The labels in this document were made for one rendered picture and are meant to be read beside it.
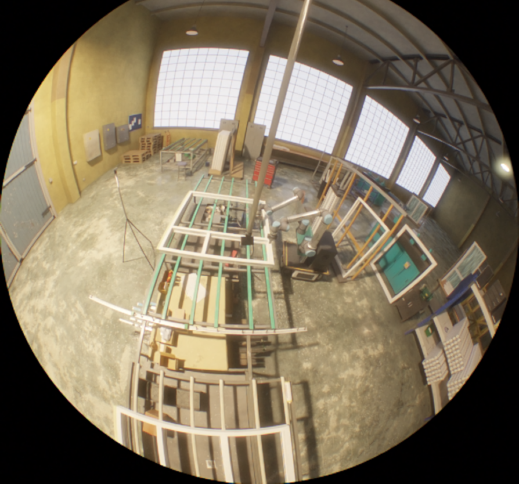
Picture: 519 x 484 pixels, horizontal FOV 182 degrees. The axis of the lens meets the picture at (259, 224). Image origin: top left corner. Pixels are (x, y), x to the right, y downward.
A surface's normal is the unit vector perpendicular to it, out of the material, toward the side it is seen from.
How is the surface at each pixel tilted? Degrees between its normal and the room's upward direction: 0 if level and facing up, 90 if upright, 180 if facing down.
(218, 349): 0
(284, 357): 0
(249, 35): 90
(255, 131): 90
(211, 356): 0
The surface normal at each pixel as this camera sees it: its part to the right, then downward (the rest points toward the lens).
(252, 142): 0.07, 0.63
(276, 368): 0.21, -0.77
